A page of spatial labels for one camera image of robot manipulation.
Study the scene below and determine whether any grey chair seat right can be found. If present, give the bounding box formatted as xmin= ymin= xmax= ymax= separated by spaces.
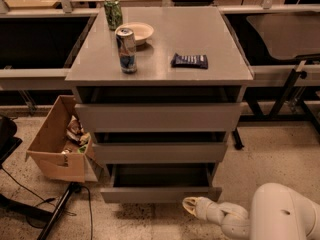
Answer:
xmin=247 ymin=11 xmax=320 ymax=60

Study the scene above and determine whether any grey desk frame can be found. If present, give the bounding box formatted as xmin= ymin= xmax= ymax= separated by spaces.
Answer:
xmin=0 ymin=9 xmax=99 ymax=90
xmin=219 ymin=5 xmax=320 ymax=87

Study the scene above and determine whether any dark blue snack packet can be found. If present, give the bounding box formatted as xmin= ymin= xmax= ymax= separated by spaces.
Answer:
xmin=171 ymin=53 xmax=208 ymax=69

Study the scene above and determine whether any silver blue energy drink can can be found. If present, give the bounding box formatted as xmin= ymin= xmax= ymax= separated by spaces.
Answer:
xmin=115 ymin=27 xmax=137 ymax=74

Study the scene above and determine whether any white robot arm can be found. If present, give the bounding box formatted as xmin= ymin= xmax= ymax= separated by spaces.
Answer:
xmin=182 ymin=183 xmax=320 ymax=240

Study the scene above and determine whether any cardboard box with trash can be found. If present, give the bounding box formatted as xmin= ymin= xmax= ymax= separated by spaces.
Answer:
xmin=26 ymin=95 xmax=102 ymax=183

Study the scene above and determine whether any grey drawer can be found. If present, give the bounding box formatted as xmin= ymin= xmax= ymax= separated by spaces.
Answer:
xmin=101 ymin=163 xmax=222 ymax=203
xmin=75 ymin=104 xmax=240 ymax=133
xmin=93 ymin=142 xmax=227 ymax=164

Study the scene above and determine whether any grey top drawer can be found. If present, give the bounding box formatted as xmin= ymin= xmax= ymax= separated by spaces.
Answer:
xmin=75 ymin=104 xmax=240 ymax=133

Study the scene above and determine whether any black floor cable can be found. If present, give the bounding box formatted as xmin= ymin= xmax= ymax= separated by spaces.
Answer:
xmin=0 ymin=165 xmax=94 ymax=240

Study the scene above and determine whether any right grey desk frame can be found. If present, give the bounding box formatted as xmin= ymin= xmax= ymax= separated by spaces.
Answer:
xmin=219 ymin=5 xmax=320 ymax=87

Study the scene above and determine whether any black chair base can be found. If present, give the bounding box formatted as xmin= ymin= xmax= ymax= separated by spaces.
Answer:
xmin=0 ymin=116 xmax=22 ymax=166

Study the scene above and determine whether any grey middle drawer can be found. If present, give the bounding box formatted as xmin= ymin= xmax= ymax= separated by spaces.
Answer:
xmin=93 ymin=142 xmax=227 ymax=164

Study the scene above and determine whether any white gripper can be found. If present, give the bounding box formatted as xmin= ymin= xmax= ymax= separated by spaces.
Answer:
xmin=182 ymin=197 xmax=224 ymax=223

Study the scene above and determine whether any white paper bowl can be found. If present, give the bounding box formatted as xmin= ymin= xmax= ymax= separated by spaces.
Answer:
xmin=120 ymin=22 xmax=154 ymax=46

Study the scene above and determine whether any grey drawer cabinet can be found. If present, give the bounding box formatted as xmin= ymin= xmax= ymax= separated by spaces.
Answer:
xmin=65 ymin=5 xmax=255 ymax=185

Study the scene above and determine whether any grey bottom drawer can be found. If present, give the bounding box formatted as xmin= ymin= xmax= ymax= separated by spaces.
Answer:
xmin=101 ymin=163 xmax=222 ymax=203

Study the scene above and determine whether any black stand leg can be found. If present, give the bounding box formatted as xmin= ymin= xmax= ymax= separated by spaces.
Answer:
xmin=37 ymin=182 xmax=80 ymax=240

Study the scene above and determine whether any green soda can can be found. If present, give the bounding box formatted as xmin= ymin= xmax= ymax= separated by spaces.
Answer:
xmin=104 ymin=0 xmax=123 ymax=31

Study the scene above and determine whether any left grey desk frame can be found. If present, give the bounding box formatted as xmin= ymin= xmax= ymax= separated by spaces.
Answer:
xmin=0 ymin=9 xmax=99 ymax=90

